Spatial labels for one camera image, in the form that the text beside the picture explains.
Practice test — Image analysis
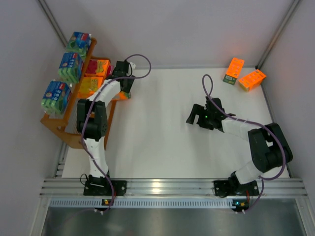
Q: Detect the orange green box yellow sponge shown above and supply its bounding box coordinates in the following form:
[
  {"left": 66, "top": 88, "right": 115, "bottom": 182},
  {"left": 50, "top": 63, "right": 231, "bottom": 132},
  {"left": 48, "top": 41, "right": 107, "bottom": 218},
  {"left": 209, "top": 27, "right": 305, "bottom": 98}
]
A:
[{"left": 112, "top": 91, "right": 131, "bottom": 101}]

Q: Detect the aluminium mounting rail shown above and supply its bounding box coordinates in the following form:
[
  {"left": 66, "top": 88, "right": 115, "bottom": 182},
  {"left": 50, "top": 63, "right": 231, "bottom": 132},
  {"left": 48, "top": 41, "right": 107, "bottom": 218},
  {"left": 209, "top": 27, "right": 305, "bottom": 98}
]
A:
[{"left": 40, "top": 178, "right": 308, "bottom": 199}]

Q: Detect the slotted grey cable duct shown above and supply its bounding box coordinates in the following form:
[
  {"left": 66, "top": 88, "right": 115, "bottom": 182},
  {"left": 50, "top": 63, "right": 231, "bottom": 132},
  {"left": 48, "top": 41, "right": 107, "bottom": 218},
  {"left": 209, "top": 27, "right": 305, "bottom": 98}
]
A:
[{"left": 50, "top": 198, "right": 246, "bottom": 209}]

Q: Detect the orange three-tier wire shelf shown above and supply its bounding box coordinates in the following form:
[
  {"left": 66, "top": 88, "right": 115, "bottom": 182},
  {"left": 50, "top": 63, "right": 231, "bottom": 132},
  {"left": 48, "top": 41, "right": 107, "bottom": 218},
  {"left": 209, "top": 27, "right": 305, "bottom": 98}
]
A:
[{"left": 41, "top": 38, "right": 106, "bottom": 149}]

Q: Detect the orange box upright back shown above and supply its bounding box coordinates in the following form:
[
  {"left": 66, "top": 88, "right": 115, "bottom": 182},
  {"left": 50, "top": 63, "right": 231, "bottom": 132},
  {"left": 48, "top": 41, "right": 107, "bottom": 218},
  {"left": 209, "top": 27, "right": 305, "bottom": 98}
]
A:
[{"left": 223, "top": 58, "right": 245, "bottom": 85}]

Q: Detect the blue green sponge pack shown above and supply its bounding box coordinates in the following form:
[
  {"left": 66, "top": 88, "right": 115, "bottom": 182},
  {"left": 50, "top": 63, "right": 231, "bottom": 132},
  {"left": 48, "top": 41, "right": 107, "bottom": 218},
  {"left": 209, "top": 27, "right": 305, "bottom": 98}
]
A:
[
  {"left": 65, "top": 31, "right": 92, "bottom": 60},
  {"left": 58, "top": 52, "right": 83, "bottom": 84},
  {"left": 41, "top": 81, "right": 72, "bottom": 115}
]

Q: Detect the pink scrubber sponge box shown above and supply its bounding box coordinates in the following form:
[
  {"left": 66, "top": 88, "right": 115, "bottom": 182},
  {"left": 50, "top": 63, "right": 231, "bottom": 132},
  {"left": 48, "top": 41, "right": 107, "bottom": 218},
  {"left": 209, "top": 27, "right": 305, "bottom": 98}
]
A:
[{"left": 85, "top": 59, "right": 111, "bottom": 78}]

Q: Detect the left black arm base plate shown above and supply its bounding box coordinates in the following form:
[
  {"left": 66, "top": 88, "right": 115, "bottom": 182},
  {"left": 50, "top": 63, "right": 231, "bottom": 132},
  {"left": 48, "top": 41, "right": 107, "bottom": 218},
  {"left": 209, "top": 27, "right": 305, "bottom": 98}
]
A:
[{"left": 83, "top": 179, "right": 127, "bottom": 196}]

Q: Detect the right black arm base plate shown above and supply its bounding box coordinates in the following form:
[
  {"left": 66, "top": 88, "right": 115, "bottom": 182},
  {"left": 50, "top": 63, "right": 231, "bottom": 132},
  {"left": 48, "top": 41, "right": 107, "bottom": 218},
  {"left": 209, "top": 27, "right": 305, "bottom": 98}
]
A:
[{"left": 214, "top": 180, "right": 259, "bottom": 198}]

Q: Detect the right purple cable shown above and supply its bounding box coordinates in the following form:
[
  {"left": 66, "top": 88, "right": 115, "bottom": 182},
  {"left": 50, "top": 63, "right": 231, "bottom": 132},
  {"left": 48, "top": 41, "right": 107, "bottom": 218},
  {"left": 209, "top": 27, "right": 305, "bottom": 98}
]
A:
[{"left": 202, "top": 74, "right": 287, "bottom": 214}]

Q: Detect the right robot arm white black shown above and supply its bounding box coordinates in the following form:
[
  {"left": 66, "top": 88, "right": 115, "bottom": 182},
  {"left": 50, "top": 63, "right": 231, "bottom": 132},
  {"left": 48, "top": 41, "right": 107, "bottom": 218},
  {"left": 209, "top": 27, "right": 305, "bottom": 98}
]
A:
[{"left": 186, "top": 98, "right": 293, "bottom": 198}]

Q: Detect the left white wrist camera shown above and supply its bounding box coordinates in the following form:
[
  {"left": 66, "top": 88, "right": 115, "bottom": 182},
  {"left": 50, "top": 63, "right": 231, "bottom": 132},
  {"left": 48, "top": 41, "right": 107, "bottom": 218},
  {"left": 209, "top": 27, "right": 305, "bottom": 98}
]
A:
[{"left": 129, "top": 61, "right": 136, "bottom": 75}]

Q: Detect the purple cable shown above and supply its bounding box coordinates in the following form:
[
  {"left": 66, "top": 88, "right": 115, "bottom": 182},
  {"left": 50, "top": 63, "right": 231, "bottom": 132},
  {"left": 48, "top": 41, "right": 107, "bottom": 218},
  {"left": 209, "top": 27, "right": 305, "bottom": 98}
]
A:
[
  {"left": 80, "top": 54, "right": 152, "bottom": 214},
  {"left": 202, "top": 74, "right": 287, "bottom": 214}
]

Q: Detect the orange box far right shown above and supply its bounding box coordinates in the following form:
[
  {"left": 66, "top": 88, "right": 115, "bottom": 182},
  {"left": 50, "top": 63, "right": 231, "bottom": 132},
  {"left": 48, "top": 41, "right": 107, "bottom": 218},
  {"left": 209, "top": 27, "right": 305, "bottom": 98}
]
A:
[{"left": 239, "top": 69, "right": 266, "bottom": 92}]

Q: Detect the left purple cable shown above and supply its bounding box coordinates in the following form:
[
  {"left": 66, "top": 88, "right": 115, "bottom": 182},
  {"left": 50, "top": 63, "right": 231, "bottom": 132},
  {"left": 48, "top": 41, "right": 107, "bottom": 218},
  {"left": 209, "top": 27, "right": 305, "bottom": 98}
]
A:
[{"left": 80, "top": 54, "right": 152, "bottom": 214}]

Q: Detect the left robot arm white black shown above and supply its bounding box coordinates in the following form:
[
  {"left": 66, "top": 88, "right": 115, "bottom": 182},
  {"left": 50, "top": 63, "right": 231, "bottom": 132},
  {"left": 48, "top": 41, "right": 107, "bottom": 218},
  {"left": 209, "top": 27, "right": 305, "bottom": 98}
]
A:
[{"left": 76, "top": 60, "right": 134, "bottom": 196}]

